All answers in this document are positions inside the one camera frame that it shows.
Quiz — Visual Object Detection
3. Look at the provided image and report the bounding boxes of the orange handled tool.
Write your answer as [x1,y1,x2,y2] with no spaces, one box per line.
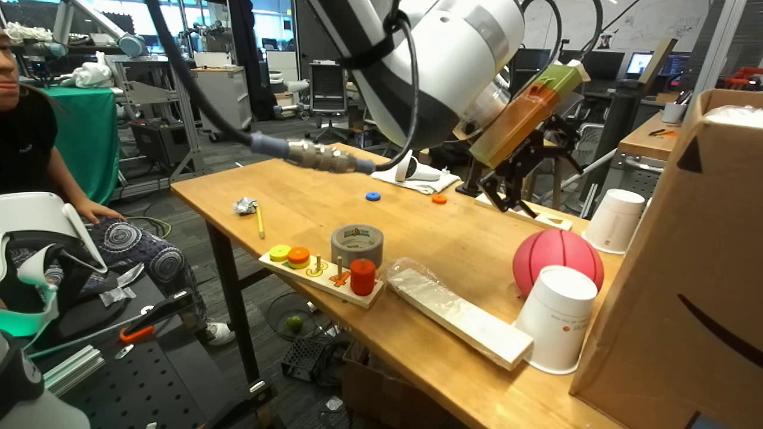
[116,319,163,346]

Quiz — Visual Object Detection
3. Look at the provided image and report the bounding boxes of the large cardboard box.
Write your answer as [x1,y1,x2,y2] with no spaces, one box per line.
[568,89,763,429]

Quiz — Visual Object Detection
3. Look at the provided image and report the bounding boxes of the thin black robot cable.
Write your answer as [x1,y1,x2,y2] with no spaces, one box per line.
[520,0,568,75]

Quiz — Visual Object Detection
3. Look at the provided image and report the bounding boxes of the lit laptop screen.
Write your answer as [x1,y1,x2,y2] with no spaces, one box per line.
[622,51,693,81]

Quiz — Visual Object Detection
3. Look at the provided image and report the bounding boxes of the green orange wrist camera mount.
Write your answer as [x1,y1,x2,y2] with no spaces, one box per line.
[467,60,594,171]

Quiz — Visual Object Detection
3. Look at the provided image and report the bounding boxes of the person in black shirt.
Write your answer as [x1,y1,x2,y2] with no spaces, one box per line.
[0,26,235,354]

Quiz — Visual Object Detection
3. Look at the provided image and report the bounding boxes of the green cloth cover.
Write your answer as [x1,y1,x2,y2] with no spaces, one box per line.
[44,83,122,207]

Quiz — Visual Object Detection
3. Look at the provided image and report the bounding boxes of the person's hand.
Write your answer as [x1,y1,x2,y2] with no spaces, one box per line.
[75,199,127,226]

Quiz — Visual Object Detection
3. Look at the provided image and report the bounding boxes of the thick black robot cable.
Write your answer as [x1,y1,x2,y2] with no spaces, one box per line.
[141,0,424,177]

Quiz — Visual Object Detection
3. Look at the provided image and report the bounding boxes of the white foam block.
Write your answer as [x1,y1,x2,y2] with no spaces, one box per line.
[382,258,536,375]

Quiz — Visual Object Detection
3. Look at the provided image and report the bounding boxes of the pink rubber ball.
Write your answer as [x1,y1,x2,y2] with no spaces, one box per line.
[511,226,609,301]

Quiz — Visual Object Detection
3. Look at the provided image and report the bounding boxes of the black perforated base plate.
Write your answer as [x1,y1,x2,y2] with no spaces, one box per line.
[61,301,264,429]

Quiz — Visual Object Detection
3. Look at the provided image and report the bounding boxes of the white paper cup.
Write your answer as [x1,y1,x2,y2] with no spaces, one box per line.
[512,264,601,377]
[582,186,648,258]

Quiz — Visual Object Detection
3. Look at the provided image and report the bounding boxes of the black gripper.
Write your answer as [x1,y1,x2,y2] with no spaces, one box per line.
[475,117,586,218]

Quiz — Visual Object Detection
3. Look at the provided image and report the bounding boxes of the long wooden workbench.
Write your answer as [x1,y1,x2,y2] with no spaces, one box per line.
[617,105,693,163]

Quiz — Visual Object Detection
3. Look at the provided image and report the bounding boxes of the white teal plastic shell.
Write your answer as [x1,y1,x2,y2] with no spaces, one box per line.
[0,188,110,344]

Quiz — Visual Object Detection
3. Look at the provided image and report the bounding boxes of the grey duct tape roll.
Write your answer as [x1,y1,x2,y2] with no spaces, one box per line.
[328,221,387,273]

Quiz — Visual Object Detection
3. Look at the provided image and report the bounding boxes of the red cylinder toy piece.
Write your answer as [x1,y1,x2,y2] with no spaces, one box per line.
[348,258,380,298]

